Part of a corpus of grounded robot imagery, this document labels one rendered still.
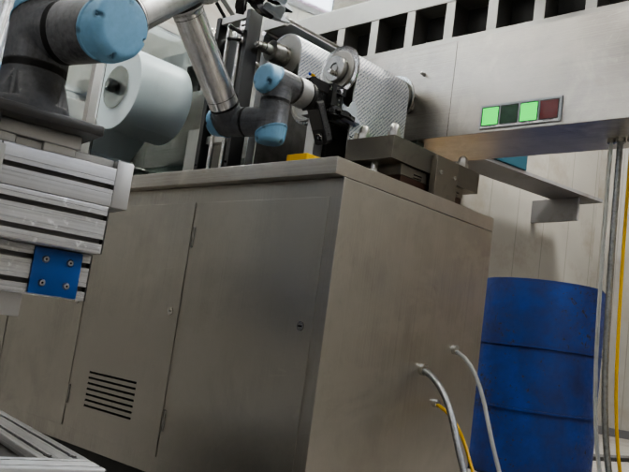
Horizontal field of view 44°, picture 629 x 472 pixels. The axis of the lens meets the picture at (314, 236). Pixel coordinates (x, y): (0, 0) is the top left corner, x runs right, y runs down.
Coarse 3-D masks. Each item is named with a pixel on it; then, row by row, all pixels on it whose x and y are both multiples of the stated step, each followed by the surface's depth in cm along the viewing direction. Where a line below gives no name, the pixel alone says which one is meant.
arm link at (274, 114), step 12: (264, 96) 191; (276, 96) 190; (252, 108) 194; (264, 108) 191; (276, 108) 190; (288, 108) 193; (240, 120) 194; (252, 120) 192; (264, 120) 190; (276, 120) 190; (252, 132) 193; (264, 132) 189; (276, 132) 190; (264, 144) 195; (276, 144) 193
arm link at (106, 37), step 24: (72, 0) 137; (96, 0) 133; (120, 0) 135; (144, 0) 144; (168, 0) 149; (192, 0) 157; (216, 0) 166; (48, 24) 137; (72, 24) 134; (96, 24) 132; (120, 24) 135; (144, 24) 140; (72, 48) 136; (96, 48) 134; (120, 48) 136
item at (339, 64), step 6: (330, 60) 220; (336, 60) 218; (342, 60) 217; (330, 66) 219; (336, 66) 218; (342, 66) 216; (342, 72) 216; (330, 78) 218; (336, 78) 217; (342, 78) 217
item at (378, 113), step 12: (360, 96) 217; (372, 96) 220; (360, 108) 217; (372, 108) 220; (384, 108) 224; (396, 108) 228; (360, 120) 217; (372, 120) 220; (384, 120) 224; (396, 120) 228; (348, 132) 214; (372, 132) 220; (384, 132) 224
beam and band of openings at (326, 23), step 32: (384, 0) 260; (416, 0) 250; (448, 0) 241; (480, 0) 236; (512, 0) 233; (544, 0) 217; (576, 0) 218; (608, 0) 211; (320, 32) 279; (352, 32) 273; (384, 32) 262; (416, 32) 250; (448, 32) 239; (480, 32) 230
